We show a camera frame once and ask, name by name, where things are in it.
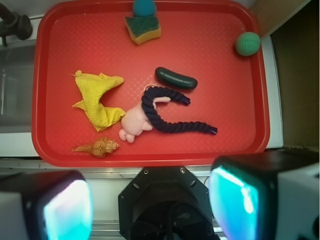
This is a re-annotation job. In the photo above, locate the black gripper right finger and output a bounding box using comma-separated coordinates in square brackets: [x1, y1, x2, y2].
[208, 149, 320, 240]

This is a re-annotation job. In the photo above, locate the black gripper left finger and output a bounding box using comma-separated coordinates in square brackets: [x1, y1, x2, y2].
[0, 170, 94, 240]

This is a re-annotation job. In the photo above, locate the green dimpled ball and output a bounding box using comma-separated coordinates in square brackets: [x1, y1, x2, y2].
[235, 32, 261, 57]

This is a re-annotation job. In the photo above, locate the blue crocheted ball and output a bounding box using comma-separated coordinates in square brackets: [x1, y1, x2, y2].
[132, 0, 157, 17]

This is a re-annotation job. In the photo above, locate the brown seashell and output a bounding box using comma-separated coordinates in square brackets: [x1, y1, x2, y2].
[72, 137, 120, 158]

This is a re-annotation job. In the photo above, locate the pink plush toy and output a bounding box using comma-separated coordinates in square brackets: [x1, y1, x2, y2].
[118, 84, 172, 144]

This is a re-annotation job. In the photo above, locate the yellow cloth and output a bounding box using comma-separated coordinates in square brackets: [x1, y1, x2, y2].
[73, 70, 126, 132]

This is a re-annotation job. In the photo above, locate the red plastic tray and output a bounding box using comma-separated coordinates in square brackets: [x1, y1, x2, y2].
[31, 0, 270, 168]

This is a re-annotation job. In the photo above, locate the dark green toy cucumber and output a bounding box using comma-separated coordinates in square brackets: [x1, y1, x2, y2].
[155, 67, 198, 90]

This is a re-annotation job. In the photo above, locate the grey sink basin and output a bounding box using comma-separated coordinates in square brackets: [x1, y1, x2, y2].
[0, 45, 35, 134]

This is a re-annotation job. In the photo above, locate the grey faucet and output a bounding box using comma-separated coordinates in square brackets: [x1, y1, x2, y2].
[0, 3, 33, 48]

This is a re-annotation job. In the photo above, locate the yellow green sponge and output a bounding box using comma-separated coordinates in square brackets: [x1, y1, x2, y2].
[124, 16, 162, 46]

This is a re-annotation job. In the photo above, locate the dark blue rope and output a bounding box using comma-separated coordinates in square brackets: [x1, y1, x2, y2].
[141, 86, 218, 136]

